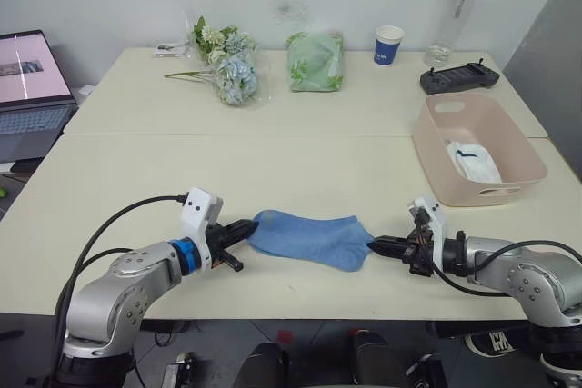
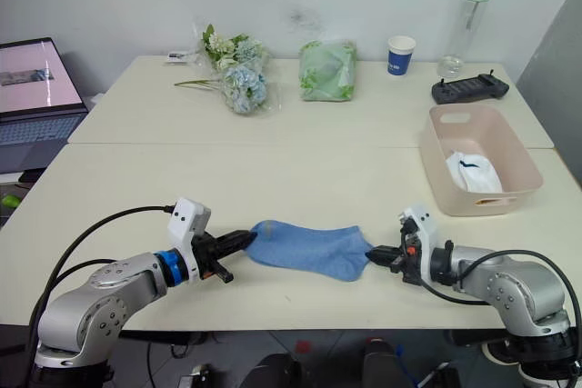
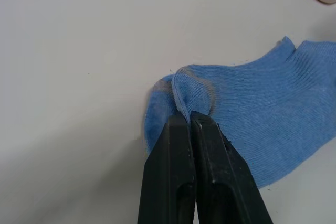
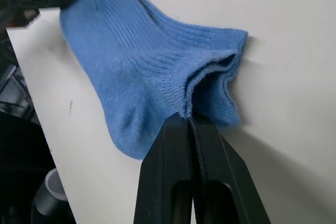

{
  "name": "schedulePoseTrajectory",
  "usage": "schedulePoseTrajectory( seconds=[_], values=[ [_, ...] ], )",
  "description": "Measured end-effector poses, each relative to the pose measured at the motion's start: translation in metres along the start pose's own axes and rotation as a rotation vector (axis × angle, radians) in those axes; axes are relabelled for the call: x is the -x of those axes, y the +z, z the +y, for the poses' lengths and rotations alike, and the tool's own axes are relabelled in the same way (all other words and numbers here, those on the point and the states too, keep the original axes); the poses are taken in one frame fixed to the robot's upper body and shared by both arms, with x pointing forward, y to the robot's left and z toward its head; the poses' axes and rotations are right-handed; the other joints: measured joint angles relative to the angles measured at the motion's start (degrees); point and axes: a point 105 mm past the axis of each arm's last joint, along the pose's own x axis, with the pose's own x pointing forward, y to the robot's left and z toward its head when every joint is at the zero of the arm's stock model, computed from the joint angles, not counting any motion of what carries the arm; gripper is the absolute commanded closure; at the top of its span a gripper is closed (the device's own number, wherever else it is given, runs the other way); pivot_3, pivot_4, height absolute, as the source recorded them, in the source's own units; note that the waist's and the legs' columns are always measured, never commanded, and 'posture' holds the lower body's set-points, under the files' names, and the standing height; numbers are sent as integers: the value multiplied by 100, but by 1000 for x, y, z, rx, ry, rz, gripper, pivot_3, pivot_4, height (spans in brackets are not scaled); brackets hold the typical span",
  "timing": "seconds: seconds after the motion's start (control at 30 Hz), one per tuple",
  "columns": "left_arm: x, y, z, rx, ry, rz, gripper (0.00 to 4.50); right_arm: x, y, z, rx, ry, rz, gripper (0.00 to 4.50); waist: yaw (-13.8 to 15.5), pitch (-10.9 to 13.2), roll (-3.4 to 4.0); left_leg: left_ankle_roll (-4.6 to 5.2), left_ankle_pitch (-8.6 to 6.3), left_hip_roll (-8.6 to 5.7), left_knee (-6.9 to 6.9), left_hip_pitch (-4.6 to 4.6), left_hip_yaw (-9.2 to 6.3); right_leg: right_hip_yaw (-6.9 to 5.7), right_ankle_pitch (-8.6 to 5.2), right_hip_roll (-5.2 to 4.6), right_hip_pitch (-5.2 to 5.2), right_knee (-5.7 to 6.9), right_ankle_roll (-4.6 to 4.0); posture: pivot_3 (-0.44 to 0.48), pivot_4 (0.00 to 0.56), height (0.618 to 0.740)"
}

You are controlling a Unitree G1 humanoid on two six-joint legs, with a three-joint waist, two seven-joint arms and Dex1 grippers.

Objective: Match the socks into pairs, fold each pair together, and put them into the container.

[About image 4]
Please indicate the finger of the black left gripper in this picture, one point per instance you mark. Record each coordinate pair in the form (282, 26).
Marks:
(47, 1)

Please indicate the blue ankle sock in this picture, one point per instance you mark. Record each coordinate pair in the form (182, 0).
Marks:
(126, 58)

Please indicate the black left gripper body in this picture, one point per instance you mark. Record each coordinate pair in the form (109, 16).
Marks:
(13, 9)

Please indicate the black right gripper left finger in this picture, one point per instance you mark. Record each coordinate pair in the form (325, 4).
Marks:
(165, 171)

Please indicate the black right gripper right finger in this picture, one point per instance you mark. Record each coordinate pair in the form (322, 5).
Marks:
(223, 182)

